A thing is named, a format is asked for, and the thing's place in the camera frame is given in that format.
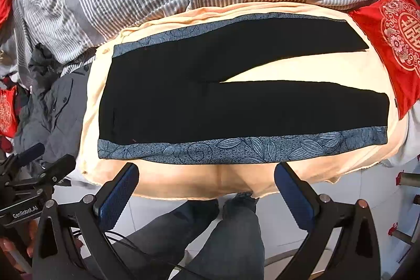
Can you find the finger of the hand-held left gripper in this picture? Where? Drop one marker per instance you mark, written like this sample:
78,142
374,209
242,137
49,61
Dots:
59,166
29,152

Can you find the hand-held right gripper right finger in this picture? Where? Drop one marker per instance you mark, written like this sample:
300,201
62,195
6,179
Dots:
295,198

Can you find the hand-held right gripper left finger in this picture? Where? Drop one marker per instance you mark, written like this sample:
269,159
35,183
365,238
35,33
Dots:
119,198

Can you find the black pants with floral trim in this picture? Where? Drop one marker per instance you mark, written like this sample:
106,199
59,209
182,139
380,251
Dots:
197,103

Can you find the person's left hand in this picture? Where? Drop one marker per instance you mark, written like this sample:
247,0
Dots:
32,235

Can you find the small red embroidered pillow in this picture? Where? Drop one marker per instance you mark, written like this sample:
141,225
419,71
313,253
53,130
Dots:
6,112

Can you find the grey button shirt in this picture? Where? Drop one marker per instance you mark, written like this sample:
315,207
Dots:
62,103

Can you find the person's right leg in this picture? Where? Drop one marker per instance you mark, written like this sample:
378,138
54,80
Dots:
242,234

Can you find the person's leg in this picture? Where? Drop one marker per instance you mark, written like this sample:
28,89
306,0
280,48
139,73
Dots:
242,234
177,234

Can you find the person's left leg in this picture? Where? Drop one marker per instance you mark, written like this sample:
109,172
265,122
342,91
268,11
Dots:
177,234

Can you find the peach blanket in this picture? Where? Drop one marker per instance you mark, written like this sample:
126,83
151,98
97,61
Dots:
197,178

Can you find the dark padded jacket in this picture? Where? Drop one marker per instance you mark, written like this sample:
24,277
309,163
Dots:
42,60

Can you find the light grey bed sheet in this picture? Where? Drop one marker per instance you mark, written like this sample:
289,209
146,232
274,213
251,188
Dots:
411,139

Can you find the red cloth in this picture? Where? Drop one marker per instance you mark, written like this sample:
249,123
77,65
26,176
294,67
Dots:
5,1

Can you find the large red embroidered pillow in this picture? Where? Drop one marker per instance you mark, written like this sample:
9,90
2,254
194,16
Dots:
387,53

